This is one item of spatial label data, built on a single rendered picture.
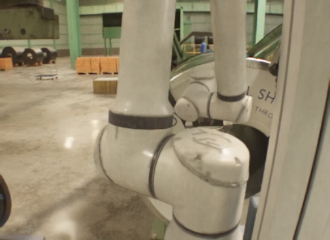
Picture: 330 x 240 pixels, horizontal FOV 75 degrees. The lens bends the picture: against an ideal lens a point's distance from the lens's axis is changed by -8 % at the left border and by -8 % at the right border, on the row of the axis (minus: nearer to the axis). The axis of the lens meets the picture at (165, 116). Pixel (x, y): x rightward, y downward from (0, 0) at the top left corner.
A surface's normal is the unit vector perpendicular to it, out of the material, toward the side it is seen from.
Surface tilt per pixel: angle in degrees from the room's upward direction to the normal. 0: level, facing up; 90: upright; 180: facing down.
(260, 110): 90
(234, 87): 109
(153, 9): 83
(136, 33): 80
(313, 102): 90
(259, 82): 90
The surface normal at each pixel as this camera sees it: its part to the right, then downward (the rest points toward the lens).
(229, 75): -0.36, 0.60
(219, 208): 0.08, 0.29
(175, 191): -0.50, 0.23
